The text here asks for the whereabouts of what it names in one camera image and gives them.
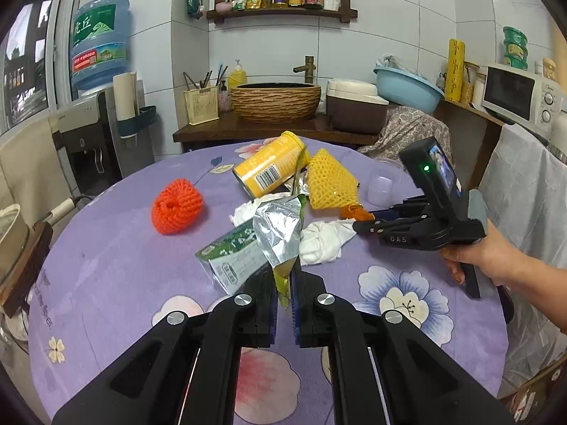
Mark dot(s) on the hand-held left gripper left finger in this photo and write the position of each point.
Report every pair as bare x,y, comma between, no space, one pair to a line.
261,314

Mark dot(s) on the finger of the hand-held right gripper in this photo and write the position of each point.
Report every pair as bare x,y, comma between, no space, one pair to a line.
372,226
398,209

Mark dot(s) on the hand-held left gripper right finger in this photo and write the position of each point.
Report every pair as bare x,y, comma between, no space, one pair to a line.
310,314

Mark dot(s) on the orange peel piece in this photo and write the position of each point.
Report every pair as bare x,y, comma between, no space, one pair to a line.
354,213

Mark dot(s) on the clear plastic cup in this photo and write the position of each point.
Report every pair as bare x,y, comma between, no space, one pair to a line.
382,188

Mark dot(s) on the white tissue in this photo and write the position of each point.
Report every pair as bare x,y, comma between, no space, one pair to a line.
323,241
243,213

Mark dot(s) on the yellow foam net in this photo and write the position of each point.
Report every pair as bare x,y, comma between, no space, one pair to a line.
330,181

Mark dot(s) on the silver foil snack wrapper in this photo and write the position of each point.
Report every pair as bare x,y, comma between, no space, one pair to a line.
274,230

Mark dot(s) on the yellow can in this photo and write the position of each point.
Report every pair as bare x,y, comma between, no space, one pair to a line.
265,166

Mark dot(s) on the orange foam net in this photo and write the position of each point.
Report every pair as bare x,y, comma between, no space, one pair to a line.
177,208

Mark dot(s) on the person's right forearm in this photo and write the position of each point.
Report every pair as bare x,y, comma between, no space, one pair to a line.
545,279

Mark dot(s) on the person's right hand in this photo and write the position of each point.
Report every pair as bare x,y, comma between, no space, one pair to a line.
491,256

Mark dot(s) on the grey floral cloth cover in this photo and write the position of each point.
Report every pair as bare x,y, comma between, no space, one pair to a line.
407,133

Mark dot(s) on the wooden side table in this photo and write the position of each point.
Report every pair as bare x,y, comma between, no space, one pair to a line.
469,128

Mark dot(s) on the light blue plastic basin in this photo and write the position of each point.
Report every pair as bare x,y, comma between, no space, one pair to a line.
407,90

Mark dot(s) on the white hanging cloth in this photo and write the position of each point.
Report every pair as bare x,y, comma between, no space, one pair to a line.
522,212

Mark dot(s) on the glass jar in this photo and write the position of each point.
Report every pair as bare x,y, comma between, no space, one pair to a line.
468,86

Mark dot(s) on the tall yellow packet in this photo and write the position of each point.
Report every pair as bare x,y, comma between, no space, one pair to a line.
455,71

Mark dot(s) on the white microwave oven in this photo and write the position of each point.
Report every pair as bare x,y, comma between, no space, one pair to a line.
509,93

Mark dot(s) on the cloth in basin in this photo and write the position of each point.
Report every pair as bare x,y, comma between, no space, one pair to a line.
396,64

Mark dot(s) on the purple floral tablecloth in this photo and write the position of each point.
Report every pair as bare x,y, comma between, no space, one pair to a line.
133,274

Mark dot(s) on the green instant noodle bowl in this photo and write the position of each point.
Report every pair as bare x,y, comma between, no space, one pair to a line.
515,34
516,48
516,63

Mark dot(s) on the yellow lid jar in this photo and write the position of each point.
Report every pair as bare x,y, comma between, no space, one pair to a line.
548,70

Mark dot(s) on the woven pattern basin sink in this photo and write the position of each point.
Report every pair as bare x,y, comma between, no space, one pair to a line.
274,104

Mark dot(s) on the bronze faucet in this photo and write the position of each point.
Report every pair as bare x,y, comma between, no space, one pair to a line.
308,68

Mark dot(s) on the wooden counter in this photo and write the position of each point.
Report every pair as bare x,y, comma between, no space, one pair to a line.
221,132

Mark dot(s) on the small pink pump bottle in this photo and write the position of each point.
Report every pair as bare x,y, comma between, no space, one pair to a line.
224,99

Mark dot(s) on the yellow dish soap bottle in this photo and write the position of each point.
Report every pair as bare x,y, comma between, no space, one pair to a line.
237,76

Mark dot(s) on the beige utensil holder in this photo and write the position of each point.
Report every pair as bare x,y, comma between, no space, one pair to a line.
201,106

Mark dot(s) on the dark chopsticks pair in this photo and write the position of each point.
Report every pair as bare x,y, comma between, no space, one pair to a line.
221,75

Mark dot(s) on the cardboard box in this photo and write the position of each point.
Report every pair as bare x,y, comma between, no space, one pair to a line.
538,389

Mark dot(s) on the water dispenser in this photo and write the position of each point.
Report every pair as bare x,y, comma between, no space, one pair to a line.
84,141

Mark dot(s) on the beige pot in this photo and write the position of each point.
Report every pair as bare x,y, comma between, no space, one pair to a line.
13,243

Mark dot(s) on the pink bowl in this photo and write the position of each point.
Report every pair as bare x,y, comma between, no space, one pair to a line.
223,7

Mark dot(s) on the blue water jug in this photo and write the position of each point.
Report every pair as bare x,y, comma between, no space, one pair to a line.
99,42

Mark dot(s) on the window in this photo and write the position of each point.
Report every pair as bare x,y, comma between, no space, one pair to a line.
31,62

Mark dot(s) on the wooden wall shelf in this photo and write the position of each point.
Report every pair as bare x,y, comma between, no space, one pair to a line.
283,13

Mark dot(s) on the teal wall holder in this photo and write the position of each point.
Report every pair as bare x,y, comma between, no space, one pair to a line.
139,121

